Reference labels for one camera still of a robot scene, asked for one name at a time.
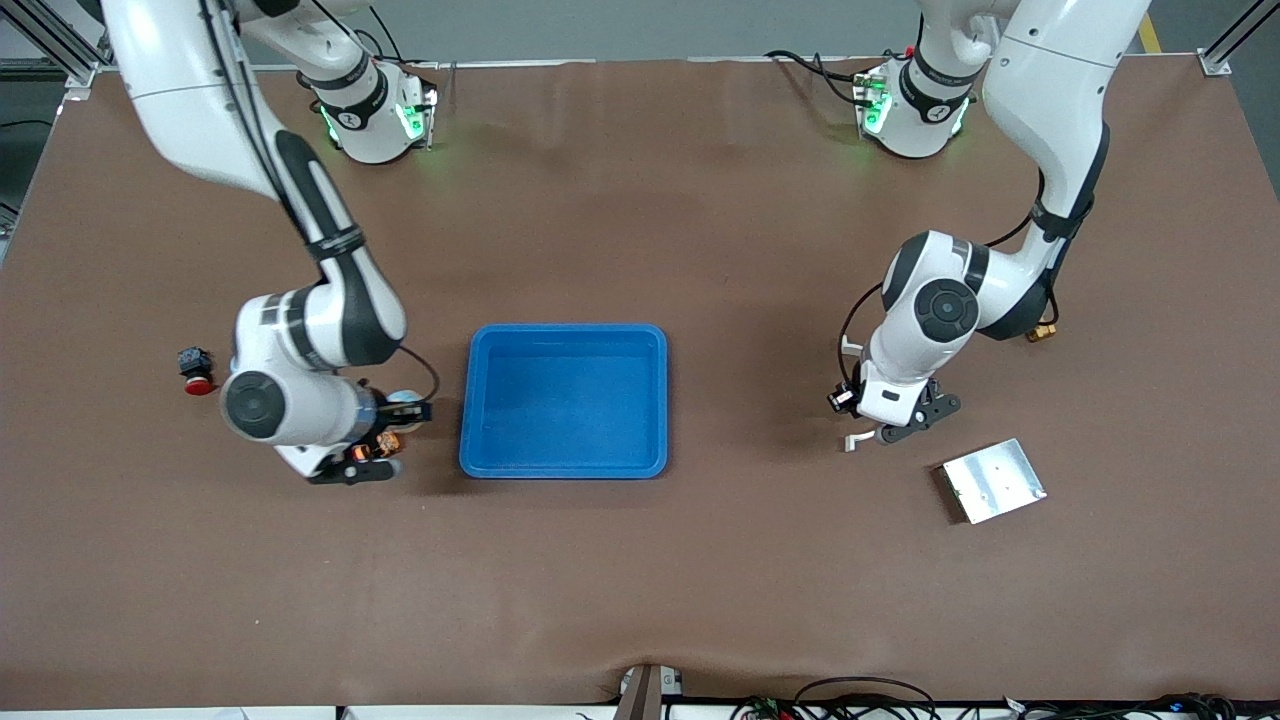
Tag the aluminium frame profile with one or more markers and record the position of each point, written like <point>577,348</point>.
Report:
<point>1217,63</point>
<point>80,75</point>

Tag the red mushroom push button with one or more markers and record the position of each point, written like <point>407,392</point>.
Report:
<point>198,384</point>

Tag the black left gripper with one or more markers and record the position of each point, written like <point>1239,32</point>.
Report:
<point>842,398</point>

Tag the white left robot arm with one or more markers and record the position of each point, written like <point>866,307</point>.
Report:
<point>1050,90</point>

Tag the blue plastic tray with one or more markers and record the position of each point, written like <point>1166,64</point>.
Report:
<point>570,400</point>

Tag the orange red black component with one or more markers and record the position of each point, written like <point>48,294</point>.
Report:
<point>385,443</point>

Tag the white curved plastic bracket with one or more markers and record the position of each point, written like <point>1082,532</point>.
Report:
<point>850,444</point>

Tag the grey mount post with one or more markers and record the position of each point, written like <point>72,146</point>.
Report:
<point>645,695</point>

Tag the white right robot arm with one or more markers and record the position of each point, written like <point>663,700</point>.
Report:
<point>180,90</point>

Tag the silver metal plate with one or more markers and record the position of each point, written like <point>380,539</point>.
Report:
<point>995,480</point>

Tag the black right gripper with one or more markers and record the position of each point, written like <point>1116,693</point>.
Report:
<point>413,411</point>

